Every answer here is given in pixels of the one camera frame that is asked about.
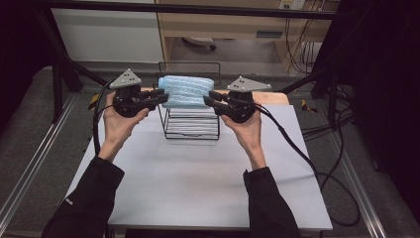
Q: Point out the chair base with caster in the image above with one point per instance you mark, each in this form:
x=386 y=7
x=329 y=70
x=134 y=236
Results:
x=199 y=41

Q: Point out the wooden table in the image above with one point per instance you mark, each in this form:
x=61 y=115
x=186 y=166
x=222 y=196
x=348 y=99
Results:
x=274 y=97

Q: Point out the person's right hand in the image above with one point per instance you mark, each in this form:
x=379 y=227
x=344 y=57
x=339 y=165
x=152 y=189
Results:
x=247 y=139

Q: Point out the white cabinet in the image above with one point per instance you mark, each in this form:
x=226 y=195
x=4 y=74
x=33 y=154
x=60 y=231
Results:
x=105 y=36

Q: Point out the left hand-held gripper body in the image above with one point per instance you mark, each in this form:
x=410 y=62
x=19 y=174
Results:
x=127 y=99

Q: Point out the light wooden desk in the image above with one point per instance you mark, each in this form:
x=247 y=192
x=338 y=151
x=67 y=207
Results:
x=231 y=26

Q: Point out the yellow black tape strip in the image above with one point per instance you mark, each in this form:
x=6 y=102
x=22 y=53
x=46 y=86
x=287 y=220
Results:
x=307 y=107
x=93 y=103

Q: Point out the dark curtain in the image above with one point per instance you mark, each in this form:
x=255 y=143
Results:
x=386 y=82
x=16 y=49

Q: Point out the black metal frame bar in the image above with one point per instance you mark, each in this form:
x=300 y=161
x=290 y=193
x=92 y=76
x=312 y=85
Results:
x=185 y=9

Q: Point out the white power strip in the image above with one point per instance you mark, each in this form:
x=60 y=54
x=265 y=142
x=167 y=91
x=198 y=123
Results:
x=292 y=4

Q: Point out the black metal stand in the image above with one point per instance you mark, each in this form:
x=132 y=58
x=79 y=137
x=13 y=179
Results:
x=57 y=86
x=333 y=95

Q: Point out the light blue towel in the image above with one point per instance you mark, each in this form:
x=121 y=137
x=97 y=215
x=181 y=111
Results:
x=186 y=91

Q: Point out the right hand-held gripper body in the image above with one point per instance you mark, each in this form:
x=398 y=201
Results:
x=239 y=107

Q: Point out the aluminium floor rail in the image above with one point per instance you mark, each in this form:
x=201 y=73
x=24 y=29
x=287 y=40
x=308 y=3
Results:
x=363 y=195
x=36 y=155

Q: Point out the white table board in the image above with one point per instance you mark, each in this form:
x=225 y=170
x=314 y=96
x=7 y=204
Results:
x=198 y=185

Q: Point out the person's left hand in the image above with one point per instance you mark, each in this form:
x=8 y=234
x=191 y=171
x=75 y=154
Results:
x=119 y=132

